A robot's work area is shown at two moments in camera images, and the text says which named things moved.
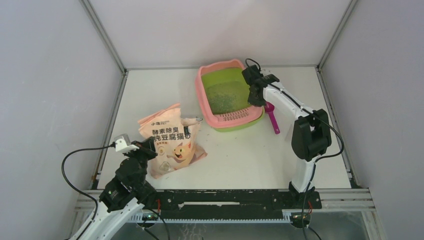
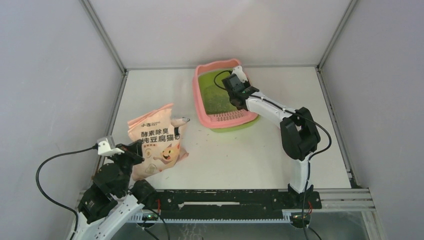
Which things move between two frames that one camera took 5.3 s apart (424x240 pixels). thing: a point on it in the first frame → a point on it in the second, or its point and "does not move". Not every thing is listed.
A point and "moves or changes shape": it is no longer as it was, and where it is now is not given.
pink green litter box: [222, 91] does not move
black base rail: [234, 202] does not move
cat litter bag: [173, 138] moves or changes shape
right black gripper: [253, 101] → [247, 84]
